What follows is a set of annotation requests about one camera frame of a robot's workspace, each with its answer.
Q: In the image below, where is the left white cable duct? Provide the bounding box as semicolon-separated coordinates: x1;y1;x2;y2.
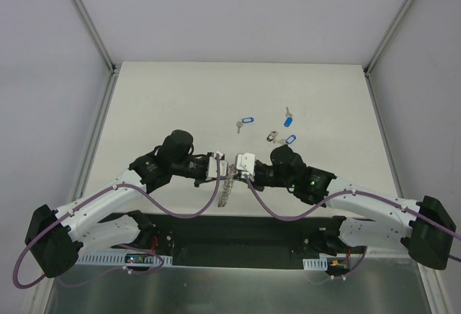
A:
76;251;173;267

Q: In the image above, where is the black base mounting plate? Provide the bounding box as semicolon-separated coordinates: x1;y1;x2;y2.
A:
97;211;364;267

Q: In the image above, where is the left aluminium frame post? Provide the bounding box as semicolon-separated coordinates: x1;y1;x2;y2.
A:
70;0;117;74

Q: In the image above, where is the white cable duct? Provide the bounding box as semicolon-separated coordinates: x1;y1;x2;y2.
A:
303;257;328;272
76;251;173;267

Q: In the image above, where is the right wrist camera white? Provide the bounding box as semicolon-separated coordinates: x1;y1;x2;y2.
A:
235;153;256;175

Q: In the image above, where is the right aluminium frame post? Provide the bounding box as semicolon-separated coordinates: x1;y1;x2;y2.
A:
363;0;417;78

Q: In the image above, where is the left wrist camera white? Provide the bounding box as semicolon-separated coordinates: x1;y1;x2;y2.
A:
205;152;228;181

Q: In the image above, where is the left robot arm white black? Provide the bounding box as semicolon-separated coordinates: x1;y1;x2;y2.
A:
24;130;228;278

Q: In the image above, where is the aluminium frame post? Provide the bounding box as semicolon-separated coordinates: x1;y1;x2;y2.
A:
363;0;417;78
70;0;117;74

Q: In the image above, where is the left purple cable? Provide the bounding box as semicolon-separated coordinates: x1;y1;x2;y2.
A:
12;153;222;290

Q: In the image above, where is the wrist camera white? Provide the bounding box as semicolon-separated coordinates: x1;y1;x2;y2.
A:
205;152;228;181
235;153;256;175

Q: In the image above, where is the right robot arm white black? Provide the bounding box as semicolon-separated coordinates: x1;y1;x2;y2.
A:
236;145;460;270

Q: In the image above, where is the key with blue white tag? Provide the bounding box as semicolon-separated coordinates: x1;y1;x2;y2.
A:
274;135;297;145

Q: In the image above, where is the right white cable duct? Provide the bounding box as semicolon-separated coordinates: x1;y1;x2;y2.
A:
303;257;328;272

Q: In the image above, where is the metal key ring disc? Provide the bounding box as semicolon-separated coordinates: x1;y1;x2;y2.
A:
218;168;238;208

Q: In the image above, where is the key with blue framed tag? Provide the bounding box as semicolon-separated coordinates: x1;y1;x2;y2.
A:
236;117;254;134

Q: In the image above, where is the key with solid blue tag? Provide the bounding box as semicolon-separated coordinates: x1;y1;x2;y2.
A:
283;107;293;127

